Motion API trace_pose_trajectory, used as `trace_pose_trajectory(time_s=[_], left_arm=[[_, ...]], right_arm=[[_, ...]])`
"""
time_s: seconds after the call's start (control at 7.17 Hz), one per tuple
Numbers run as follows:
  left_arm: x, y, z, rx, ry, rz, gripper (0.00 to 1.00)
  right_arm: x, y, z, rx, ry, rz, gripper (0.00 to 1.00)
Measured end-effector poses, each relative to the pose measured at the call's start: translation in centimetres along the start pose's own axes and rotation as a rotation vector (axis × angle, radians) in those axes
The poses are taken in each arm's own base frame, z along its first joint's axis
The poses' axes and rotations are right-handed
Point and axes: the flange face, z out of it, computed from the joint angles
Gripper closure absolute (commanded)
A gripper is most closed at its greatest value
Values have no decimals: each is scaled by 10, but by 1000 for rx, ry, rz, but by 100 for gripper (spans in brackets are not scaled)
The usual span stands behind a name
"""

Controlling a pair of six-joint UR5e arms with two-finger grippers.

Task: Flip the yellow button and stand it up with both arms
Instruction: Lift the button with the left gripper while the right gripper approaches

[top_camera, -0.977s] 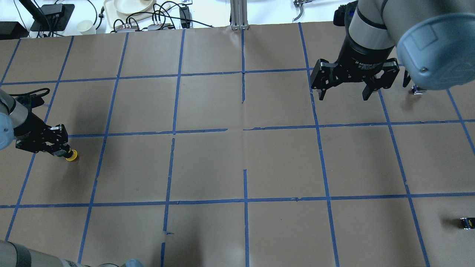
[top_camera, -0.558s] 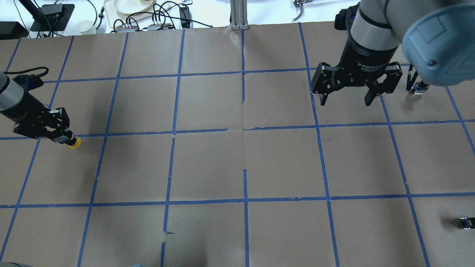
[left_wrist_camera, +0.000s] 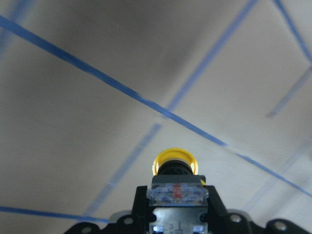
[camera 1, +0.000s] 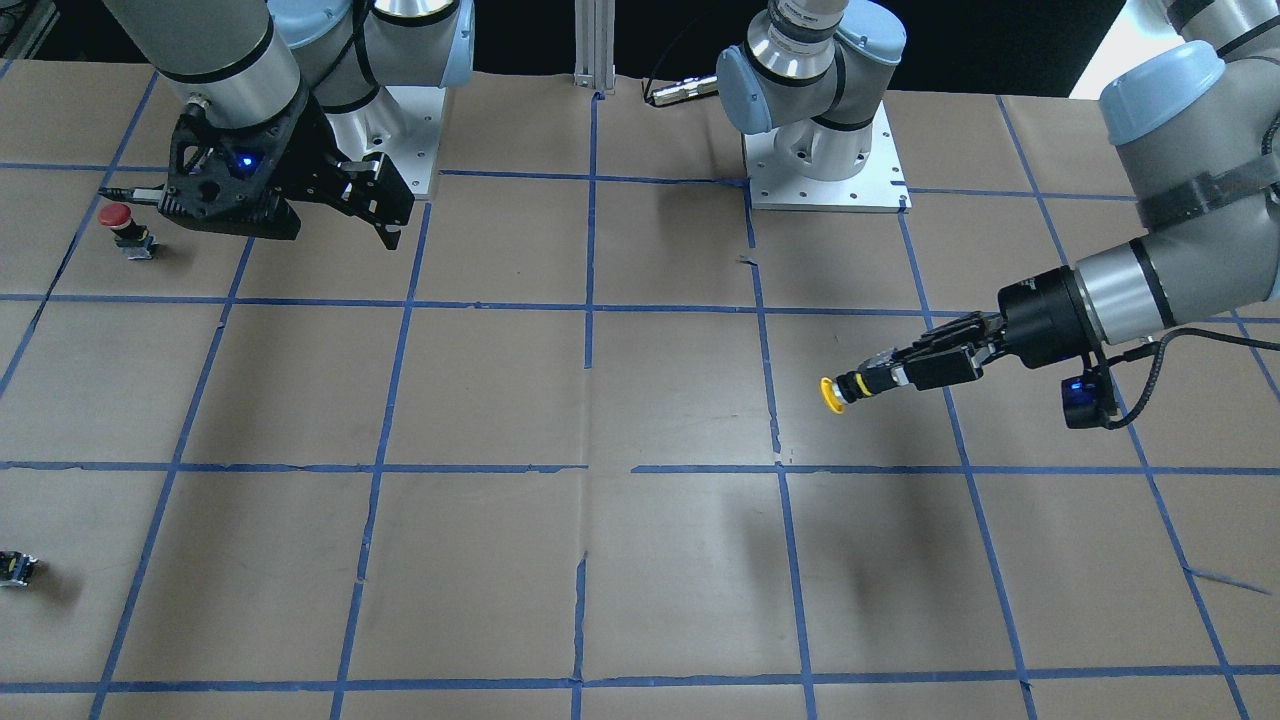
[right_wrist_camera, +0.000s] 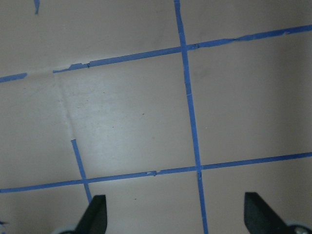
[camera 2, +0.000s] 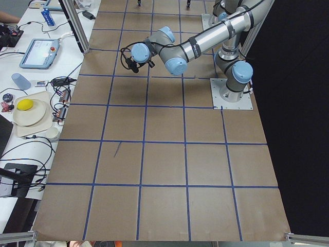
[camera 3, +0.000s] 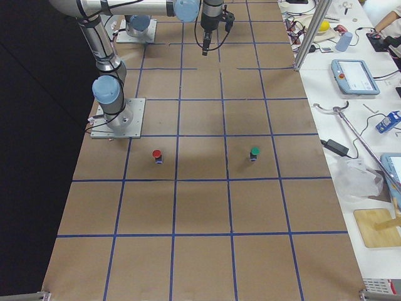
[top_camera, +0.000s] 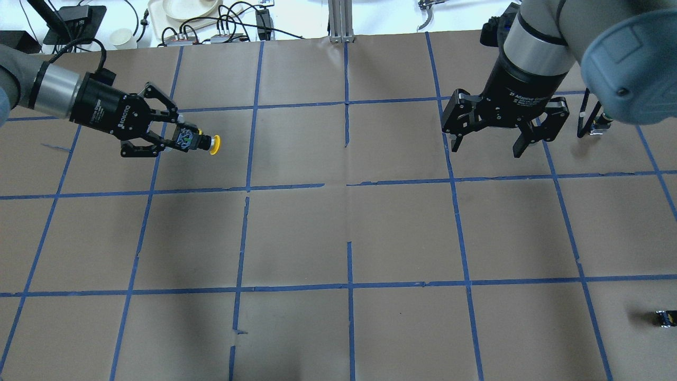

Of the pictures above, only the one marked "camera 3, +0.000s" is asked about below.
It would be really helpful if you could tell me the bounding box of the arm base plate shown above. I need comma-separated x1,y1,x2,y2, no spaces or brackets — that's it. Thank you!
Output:
117,19,157,44
90,98,145,139

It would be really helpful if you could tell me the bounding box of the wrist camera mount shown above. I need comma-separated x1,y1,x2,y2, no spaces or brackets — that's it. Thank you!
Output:
222,9,235,33

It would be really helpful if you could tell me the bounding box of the light blue cup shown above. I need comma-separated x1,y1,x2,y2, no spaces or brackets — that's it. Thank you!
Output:
335,31,353,52

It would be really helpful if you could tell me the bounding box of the blue milk carton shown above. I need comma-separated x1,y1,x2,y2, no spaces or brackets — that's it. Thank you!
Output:
375,110,400,134

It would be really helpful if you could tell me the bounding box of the aluminium frame post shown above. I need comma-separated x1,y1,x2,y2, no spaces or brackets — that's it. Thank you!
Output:
293,0,332,71

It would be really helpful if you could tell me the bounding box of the metal reacher stick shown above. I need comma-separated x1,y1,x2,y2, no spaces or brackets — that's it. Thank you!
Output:
313,100,400,192

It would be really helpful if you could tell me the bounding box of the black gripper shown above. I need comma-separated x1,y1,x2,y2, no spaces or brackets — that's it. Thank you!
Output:
200,0,224,56

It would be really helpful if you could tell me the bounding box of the clear plastic bag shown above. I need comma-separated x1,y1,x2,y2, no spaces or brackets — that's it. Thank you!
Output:
329,157,383,203

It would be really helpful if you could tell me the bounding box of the wooden cutting board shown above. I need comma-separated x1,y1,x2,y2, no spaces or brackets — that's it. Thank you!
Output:
353,208,400,248

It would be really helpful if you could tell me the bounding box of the blue teach pendant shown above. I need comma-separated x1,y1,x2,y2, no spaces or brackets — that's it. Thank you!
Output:
331,60,380,96
380,153,400,206

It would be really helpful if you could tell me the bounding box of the yellow lemon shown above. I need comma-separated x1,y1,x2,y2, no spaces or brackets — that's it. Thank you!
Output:
318,20,330,33

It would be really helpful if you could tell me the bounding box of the black power adapter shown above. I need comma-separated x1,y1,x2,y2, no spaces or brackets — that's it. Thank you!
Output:
320,139,349,157

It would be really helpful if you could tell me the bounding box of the red push button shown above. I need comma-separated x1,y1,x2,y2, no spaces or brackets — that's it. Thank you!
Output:
152,149,163,164

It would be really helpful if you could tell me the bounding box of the green push button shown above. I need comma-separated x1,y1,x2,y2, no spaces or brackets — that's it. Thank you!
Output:
249,147,260,162

